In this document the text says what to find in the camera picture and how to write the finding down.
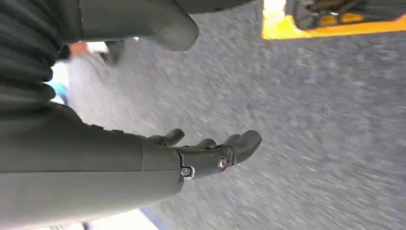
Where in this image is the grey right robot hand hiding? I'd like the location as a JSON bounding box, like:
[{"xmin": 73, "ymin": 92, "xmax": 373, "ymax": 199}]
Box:
[{"xmin": 0, "ymin": 0, "xmax": 263, "ymax": 228}]

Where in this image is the white board with blue edge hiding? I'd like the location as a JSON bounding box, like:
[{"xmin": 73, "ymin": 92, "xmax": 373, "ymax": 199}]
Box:
[{"xmin": 84, "ymin": 207, "xmax": 173, "ymax": 230}]

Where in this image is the blue blurred object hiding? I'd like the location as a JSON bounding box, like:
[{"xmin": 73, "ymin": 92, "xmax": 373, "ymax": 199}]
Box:
[{"xmin": 47, "ymin": 80, "xmax": 70, "ymax": 105}]

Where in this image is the orange blurred object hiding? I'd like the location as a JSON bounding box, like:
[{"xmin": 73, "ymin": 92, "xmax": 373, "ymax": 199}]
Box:
[{"xmin": 68, "ymin": 42, "xmax": 91, "ymax": 58}]

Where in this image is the ribbed grey right arm sleeve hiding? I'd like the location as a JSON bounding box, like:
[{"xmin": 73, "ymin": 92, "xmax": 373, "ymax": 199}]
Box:
[{"xmin": 0, "ymin": 0, "xmax": 64, "ymax": 110}]

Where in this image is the dark metal machine part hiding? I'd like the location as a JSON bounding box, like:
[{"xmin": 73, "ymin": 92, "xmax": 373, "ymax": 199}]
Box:
[{"xmin": 284, "ymin": 0, "xmax": 406, "ymax": 32}]

